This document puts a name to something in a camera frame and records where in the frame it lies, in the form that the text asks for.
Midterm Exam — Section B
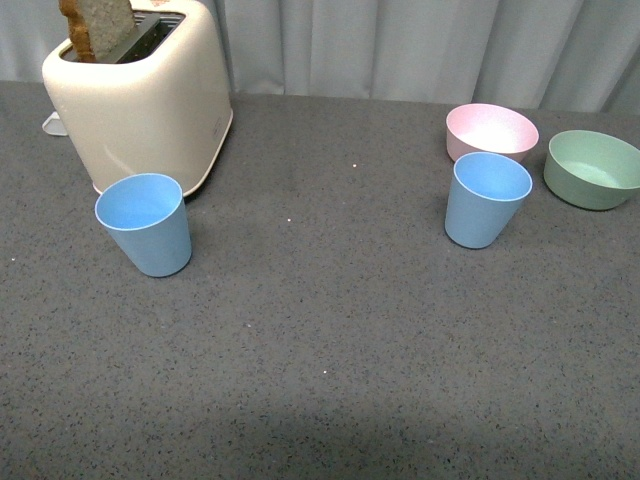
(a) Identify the light blue cup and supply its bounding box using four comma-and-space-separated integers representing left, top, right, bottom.
444, 152, 533, 249
95, 173, 192, 277

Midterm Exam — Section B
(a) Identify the pink bowl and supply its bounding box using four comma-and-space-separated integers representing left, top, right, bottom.
445, 103, 539, 162

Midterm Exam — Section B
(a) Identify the cream white toaster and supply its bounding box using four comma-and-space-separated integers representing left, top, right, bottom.
42, 1, 233, 195

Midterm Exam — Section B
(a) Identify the green bowl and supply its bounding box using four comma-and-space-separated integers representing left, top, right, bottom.
543, 130, 639, 211

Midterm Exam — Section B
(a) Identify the white power plug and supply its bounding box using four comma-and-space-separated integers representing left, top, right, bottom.
41, 111, 68, 137

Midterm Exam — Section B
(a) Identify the grey curtain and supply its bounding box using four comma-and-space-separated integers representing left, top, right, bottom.
0, 0, 640, 114

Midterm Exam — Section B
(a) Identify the toasted bread slice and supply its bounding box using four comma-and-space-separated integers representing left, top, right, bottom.
58, 0, 136, 63

